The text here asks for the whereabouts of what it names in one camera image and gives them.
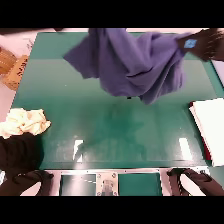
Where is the purple shirt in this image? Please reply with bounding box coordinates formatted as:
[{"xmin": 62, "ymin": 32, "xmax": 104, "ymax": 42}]
[{"xmin": 63, "ymin": 28, "xmax": 193, "ymax": 106}]

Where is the white garment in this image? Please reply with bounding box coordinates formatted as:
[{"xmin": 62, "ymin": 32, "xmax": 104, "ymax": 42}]
[{"xmin": 190, "ymin": 97, "xmax": 224, "ymax": 168}]

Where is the pale lilac garment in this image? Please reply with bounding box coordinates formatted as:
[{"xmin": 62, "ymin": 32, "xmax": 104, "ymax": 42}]
[{"xmin": 211, "ymin": 59, "xmax": 224, "ymax": 88}]

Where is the cream garment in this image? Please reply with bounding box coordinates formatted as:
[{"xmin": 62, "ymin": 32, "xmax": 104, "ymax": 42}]
[{"xmin": 0, "ymin": 107, "xmax": 52, "ymax": 140}]

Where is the silver frame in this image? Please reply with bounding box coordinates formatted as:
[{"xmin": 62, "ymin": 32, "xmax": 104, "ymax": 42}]
[{"xmin": 0, "ymin": 167, "xmax": 224, "ymax": 197}]

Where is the black garment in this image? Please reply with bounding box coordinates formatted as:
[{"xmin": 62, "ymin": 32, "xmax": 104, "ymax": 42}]
[{"xmin": 0, "ymin": 133, "xmax": 44, "ymax": 175}]

